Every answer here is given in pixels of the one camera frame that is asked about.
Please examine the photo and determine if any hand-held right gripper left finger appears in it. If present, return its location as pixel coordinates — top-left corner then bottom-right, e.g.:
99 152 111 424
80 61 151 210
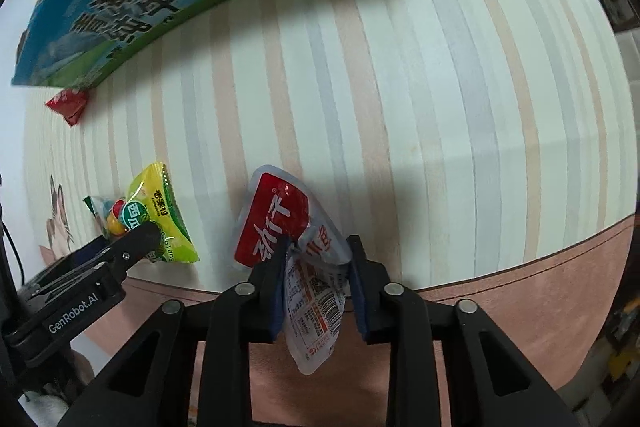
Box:
55 234 294 427

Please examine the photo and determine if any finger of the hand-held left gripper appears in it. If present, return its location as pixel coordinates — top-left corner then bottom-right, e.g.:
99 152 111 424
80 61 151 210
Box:
65 222 164 282

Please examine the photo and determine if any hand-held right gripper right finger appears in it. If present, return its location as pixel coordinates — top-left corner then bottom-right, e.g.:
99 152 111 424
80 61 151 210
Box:
347 234 581 427

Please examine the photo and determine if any green snack packet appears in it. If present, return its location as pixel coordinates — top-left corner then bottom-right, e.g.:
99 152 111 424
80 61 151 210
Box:
125 163 200 264

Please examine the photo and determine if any red white snack packet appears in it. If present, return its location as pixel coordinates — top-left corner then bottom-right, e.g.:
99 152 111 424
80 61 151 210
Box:
234 164 354 376

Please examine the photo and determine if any red triangular snack packet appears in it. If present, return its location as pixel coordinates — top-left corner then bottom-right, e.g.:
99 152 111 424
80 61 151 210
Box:
45 88 91 128

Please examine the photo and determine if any striped tablecloth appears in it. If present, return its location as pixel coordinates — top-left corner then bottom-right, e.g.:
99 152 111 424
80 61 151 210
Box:
22 0 639 427

